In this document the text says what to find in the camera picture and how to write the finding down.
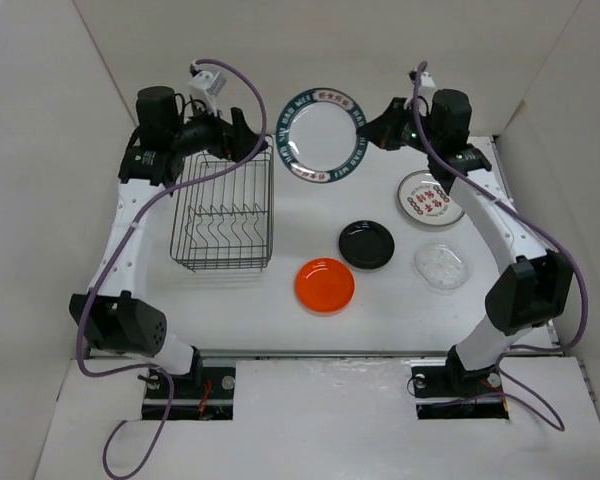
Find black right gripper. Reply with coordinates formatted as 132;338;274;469
357;97;442;156

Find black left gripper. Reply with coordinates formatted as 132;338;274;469
170;95;267;165

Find green rimmed white plate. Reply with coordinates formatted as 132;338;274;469
275;87;368;184

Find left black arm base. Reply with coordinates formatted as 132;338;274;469
138;365;236;421

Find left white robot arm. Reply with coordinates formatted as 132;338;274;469
69;86;266;397

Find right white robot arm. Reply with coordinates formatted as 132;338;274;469
357;89;573;398

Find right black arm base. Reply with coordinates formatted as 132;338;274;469
407;364;509;420

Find clear plastic dish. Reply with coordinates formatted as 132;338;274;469
414;242;472;292

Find white plate red characters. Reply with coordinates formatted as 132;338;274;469
396;170;465;230

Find black small plate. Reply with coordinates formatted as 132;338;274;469
338;220;395;270

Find orange plate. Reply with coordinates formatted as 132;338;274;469
294;257;356;315

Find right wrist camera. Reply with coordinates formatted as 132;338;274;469
409;70;437;97

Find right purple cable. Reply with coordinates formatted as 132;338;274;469
410;60;590;432

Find purple cable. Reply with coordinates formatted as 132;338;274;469
410;60;590;432
76;58;267;479

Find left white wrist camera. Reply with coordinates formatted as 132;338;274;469
187;63;226;112

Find grey wire dish rack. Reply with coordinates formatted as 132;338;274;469
169;135;274;271

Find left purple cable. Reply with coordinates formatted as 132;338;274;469
76;58;267;479

